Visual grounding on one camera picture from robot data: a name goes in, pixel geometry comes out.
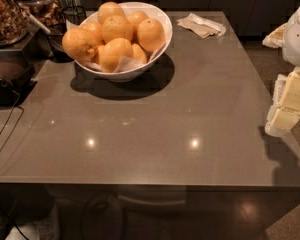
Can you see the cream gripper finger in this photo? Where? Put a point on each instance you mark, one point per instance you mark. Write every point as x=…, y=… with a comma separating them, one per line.
x=284, y=119
x=290, y=98

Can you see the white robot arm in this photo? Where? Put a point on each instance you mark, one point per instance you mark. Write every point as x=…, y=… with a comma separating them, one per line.
x=286, y=37

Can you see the white ceramic bowl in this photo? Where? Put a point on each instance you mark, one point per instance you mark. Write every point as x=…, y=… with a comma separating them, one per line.
x=130, y=74

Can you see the crumpled paper napkin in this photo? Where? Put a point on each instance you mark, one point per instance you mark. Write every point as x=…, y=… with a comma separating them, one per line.
x=201, y=26

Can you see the small orange front right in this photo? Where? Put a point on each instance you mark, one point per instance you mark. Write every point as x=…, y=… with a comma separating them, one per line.
x=139, y=54

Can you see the large orange front left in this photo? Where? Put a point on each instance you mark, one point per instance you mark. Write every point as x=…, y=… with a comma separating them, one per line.
x=79, y=44

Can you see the glass jar with dried snacks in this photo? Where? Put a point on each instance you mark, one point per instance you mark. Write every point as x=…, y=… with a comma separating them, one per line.
x=48, y=12

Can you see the black appliance on left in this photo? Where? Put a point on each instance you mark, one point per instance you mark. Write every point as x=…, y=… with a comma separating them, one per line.
x=16, y=79

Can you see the glass jar of nuts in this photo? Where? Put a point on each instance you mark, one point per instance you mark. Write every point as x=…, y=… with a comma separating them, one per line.
x=13, y=24

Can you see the black wire cup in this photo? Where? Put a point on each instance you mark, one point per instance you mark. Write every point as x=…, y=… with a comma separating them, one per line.
x=75, y=14

